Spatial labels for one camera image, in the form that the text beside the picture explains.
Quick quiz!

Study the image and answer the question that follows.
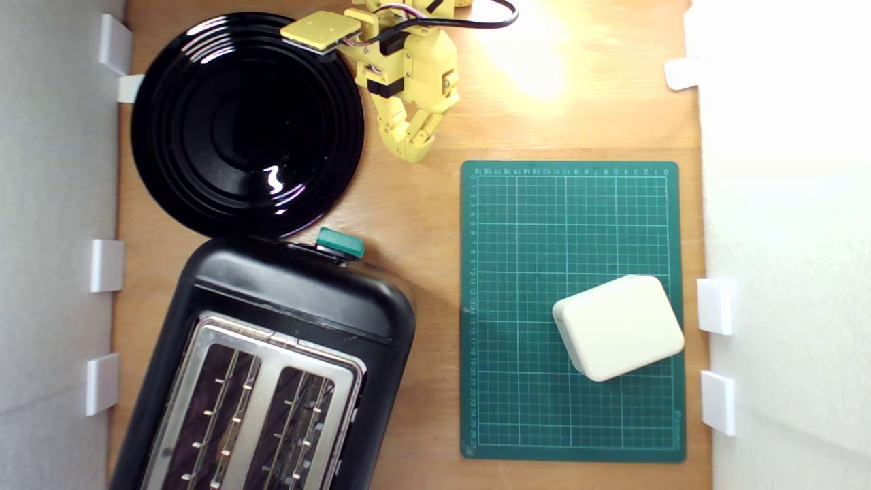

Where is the green toaster lever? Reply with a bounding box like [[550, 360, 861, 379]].
[[316, 227, 366, 261]]

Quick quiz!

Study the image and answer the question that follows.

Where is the black two-slot toaster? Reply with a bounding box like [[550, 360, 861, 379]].
[[109, 234, 417, 490]]

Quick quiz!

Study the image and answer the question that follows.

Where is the black round plate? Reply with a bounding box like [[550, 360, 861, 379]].
[[130, 12, 366, 240]]

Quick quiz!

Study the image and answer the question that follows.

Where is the green cutting mat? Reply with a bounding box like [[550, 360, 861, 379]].
[[459, 160, 687, 464]]

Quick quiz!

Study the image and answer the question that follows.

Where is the white rounded block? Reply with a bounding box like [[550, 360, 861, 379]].
[[551, 274, 686, 383]]

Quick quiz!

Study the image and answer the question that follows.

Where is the yellow wrist camera housing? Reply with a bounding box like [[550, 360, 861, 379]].
[[280, 10, 363, 55]]

